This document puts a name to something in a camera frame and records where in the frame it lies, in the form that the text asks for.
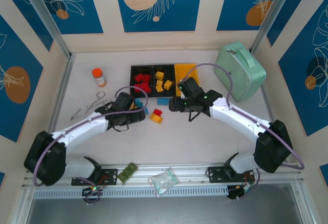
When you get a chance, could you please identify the blue floral wall panel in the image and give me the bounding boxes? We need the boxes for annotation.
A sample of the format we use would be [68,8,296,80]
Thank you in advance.
[30,0,105,35]
[266,0,328,47]
[0,0,54,53]
[0,15,44,143]
[113,0,204,33]
[216,0,285,32]
[278,2,328,137]

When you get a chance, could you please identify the orange-lid white bottle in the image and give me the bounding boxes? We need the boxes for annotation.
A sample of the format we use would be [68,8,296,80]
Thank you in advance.
[91,67,108,88]

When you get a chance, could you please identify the aluminium frame post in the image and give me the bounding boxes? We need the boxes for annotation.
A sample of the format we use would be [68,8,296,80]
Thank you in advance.
[18,0,72,59]
[250,0,300,54]

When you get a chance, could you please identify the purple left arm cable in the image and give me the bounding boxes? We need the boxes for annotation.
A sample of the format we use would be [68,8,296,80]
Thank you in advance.
[33,86,149,204]

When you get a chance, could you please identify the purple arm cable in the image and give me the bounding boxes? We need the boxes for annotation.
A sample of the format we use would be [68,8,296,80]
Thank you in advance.
[182,62,305,201]
[33,86,149,204]

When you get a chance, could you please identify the aluminium frame rail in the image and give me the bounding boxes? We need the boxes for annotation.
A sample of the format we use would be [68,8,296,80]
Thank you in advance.
[22,161,304,192]

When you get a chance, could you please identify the black plastic bin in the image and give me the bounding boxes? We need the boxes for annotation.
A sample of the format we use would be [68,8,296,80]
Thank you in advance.
[151,65,177,99]
[129,65,154,98]

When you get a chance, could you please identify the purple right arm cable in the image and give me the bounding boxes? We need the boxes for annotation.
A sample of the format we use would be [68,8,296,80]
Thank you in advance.
[182,62,305,201]

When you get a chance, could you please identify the metal tongs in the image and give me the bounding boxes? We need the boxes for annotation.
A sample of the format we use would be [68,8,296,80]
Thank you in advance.
[70,92,107,121]

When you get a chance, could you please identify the green circuit board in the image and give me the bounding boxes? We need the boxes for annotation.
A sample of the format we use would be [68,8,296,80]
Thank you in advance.
[117,161,138,184]

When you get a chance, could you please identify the small electronics board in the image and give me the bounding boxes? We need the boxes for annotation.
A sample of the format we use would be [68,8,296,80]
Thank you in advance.
[81,185,105,204]
[228,184,253,201]

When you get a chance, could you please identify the white slotted cable duct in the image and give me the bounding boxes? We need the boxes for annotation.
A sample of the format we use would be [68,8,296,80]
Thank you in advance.
[32,185,229,199]

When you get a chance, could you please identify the clear plastic bag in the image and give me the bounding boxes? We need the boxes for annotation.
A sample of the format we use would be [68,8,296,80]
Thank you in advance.
[148,167,180,198]

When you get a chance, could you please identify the mint green zip bag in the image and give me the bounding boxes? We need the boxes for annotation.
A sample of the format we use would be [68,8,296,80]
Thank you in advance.
[214,41,267,103]

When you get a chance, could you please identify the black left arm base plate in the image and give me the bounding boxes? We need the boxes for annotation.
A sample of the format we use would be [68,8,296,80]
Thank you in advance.
[71,168,118,186]

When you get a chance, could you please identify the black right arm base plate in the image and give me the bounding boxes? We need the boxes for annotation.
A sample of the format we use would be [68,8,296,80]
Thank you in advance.
[206,166,257,184]

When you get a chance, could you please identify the yellow plastic bin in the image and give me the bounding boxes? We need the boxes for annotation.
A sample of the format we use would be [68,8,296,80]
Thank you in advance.
[174,64,200,98]

